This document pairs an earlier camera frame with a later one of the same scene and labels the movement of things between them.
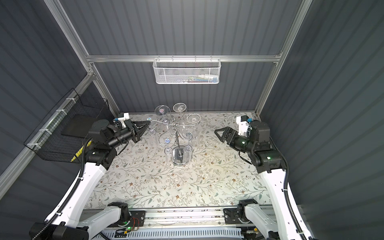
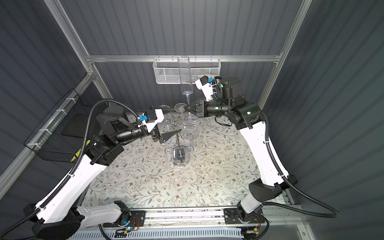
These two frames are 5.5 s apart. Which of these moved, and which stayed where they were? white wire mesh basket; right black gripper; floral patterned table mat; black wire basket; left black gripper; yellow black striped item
Moved: right black gripper; left black gripper
Stayed: yellow black striped item; black wire basket; floral patterned table mat; white wire mesh basket
